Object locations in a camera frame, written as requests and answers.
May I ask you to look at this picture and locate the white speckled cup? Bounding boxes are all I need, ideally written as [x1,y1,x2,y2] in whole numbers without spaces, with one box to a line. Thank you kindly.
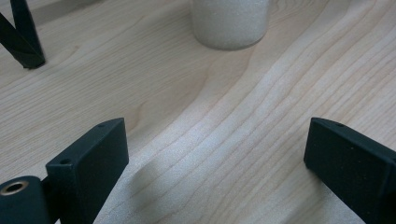
[191,0,271,51]

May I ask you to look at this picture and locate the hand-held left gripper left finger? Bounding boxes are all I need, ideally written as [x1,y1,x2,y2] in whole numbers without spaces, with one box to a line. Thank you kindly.
[45,117,130,224]

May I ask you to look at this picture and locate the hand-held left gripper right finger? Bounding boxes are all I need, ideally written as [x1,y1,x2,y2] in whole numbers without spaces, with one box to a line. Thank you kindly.
[304,117,396,224]

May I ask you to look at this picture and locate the black metal stand leg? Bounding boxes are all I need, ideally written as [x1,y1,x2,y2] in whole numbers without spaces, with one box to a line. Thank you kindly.
[0,0,47,70]

